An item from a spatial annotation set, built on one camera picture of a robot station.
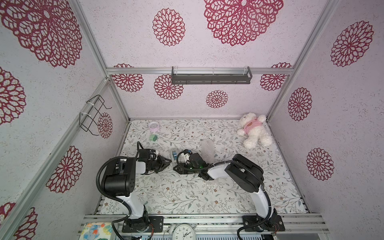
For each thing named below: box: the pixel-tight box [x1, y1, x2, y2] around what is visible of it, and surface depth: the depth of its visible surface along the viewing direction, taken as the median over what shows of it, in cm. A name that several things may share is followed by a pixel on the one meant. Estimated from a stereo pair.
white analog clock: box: [172, 223, 197, 240], surface depth 69 cm
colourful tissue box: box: [79, 222, 120, 240], surface depth 69 cm
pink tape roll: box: [148, 121, 160, 132], surface depth 115 cm
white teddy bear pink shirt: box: [237, 112, 273, 149], surface depth 105 cm
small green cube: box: [149, 134, 158, 142], surface depth 109 cm
